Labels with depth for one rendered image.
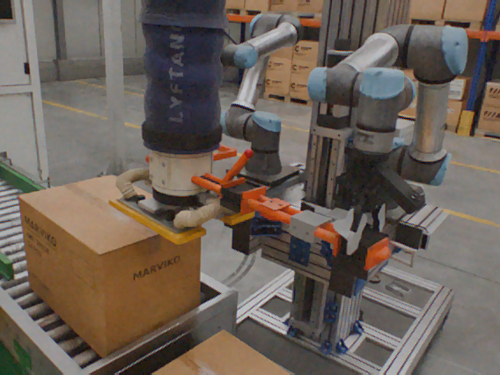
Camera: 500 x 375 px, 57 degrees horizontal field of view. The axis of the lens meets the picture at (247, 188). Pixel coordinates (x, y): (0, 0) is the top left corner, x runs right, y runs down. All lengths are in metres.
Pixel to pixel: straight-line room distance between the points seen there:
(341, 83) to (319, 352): 1.49
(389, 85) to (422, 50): 0.46
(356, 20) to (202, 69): 0.77
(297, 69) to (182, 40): 8.32
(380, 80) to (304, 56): 8.51
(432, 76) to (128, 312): 1.16
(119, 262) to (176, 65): 0.64
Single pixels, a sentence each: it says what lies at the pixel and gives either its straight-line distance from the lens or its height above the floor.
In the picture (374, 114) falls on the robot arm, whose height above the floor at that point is 1.48.
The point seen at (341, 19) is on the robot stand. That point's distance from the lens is 1.83.
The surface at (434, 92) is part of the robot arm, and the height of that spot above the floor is 1.46.
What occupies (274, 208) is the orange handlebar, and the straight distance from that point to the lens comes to 1.08.
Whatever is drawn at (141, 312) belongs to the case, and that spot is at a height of 0.68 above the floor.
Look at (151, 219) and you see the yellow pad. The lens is 1.30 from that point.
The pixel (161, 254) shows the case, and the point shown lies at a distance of 1.58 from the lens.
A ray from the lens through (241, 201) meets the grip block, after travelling 1.13.
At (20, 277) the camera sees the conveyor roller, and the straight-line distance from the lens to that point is 2.20.
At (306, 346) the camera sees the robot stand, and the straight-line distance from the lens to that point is 2.26.
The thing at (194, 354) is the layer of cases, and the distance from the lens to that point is 1.68.
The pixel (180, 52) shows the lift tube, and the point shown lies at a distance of 1.19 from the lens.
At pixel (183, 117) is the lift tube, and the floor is 1.38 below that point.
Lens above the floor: 1.63
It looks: 21 degrees down
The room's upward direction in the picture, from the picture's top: 4 degrees clockwise
